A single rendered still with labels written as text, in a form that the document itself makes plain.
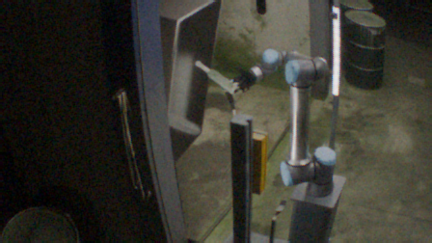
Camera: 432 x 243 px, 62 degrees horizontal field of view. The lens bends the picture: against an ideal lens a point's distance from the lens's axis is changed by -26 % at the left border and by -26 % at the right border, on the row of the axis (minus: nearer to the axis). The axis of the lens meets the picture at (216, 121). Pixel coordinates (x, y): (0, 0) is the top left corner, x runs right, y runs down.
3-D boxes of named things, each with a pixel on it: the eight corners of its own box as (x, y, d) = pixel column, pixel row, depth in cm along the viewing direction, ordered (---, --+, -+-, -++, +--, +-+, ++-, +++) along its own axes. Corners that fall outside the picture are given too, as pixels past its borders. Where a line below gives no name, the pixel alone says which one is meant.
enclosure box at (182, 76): (121, 157, 326) (128, 8, 252) (162, 116, 370) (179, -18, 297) (161, 178, 316) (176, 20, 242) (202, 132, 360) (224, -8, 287)
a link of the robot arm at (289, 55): (334, 59, 224) (294, 47, 289) (314, 60, 223) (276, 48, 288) (337, 80, 227) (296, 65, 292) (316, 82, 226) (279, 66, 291)
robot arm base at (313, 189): (337, 181, 273) (339, 169, 268) (328, 200, 260) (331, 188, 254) (311, 175, 281) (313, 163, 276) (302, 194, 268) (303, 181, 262)
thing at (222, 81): (247, 115, 286) (237, 84, 273) (240, 119, 285) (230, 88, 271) (208, 84, 323) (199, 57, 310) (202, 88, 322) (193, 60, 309)
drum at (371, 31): (343, 67, 546) (343, 7, 498) (380, 73, 533) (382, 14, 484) (344, 90, 499) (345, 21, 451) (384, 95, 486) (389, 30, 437)
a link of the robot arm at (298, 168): (312, 186, 256) (318, 65, 220) (285, 193, 254) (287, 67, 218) (305, 172, 270) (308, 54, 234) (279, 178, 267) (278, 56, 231)
